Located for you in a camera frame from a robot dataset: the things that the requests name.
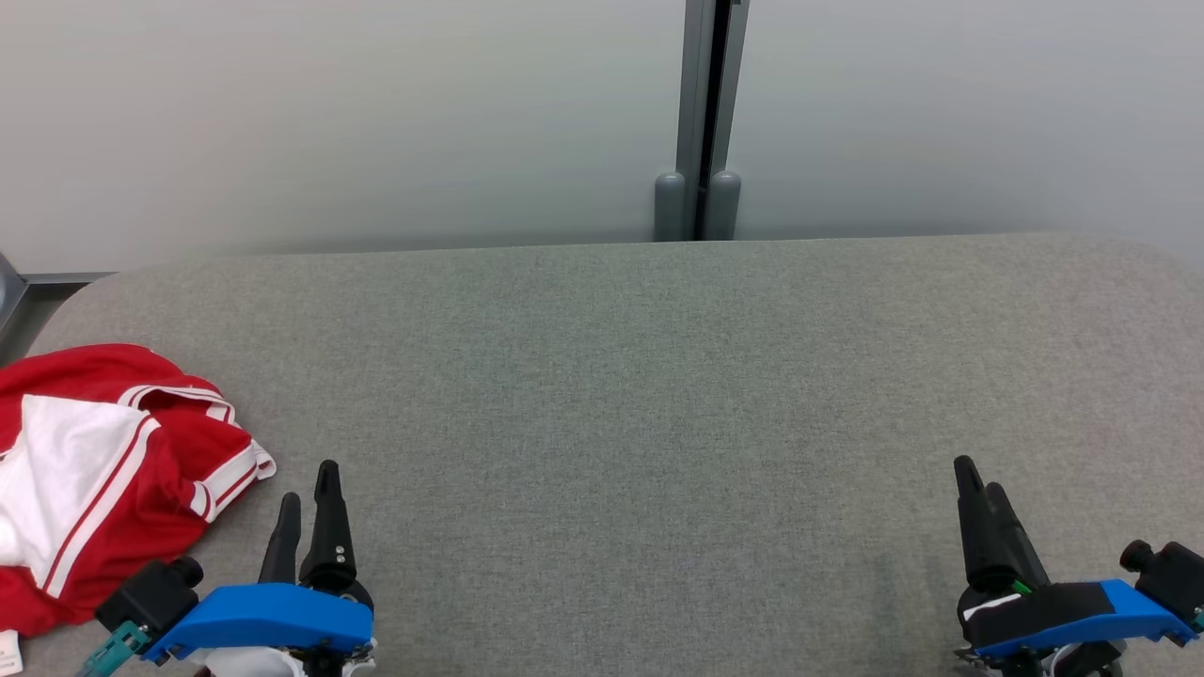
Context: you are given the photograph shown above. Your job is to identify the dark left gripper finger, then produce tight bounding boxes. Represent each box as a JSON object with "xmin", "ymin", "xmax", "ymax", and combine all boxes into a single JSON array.
[
  {"xmin": 299, "ymin": 460, "xmax": 358, "ymax": 586},
  {"xmin": 259, "ymin": 493, "xmax": 302, "ymax": 585}
]

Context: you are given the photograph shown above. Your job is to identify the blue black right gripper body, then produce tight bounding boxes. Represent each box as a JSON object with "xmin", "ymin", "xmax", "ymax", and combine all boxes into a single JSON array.
[{"xmin": 955, "ymin": 578, "xmax": 1200, "ymax": 677}]

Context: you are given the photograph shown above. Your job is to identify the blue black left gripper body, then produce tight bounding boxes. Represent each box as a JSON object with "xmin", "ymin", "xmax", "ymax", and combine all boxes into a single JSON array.
[{"xmin": 141, "ymin": 581, "xmax": 377, "ymax": 677}]

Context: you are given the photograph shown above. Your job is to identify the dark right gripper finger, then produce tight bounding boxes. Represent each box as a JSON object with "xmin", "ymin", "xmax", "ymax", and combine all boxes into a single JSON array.
[
  {"xmin": 986, "ymin": 482, "xmax": 1051, "ymax": 589},
  {"xmin": 954, "ymin": 456, "xmax": 1015, "ymax": 593}
]

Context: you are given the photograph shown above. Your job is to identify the red shorts with white stripe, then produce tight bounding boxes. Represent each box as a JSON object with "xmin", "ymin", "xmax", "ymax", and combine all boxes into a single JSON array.
[{"xmin": 56, "ymin": 404, "xmax": 277, "ymax": 603}]

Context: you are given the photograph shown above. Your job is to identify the red white lettered t-shirt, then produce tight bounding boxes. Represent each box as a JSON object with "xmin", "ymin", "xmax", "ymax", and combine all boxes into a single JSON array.
[{"xmin": 0, "ymin": 343, "xmax": 236, "ymax": 674}]

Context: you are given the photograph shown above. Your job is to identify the black left cable teal plug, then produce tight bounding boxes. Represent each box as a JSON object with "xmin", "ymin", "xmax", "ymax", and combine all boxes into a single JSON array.
[{"xmin": 77, "ymin": 621, "xmax": 151, "ymax": 677}]

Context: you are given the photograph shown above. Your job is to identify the grey partition post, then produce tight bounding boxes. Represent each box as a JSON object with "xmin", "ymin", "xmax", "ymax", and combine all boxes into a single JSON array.
[{"xmin": 654, "ymin": 0, "xmax": 751, "ymax": 243}]

